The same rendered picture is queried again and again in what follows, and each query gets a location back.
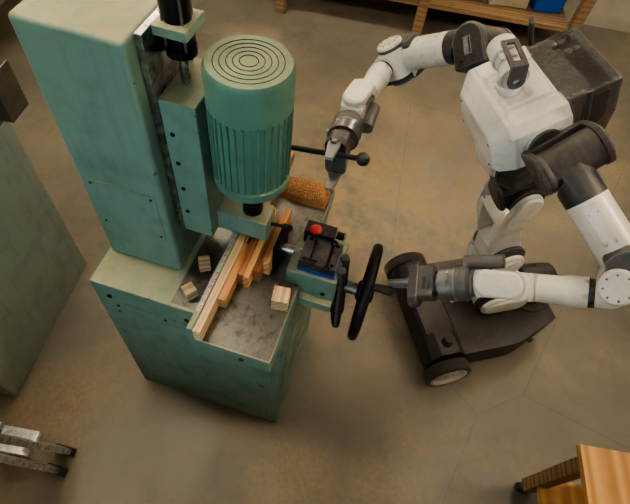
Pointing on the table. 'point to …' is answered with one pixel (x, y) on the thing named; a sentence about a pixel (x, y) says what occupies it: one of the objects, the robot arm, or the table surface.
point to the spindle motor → (249, 116)
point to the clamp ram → (282, 248)
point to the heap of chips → (306, 192)
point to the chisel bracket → (261, 227)
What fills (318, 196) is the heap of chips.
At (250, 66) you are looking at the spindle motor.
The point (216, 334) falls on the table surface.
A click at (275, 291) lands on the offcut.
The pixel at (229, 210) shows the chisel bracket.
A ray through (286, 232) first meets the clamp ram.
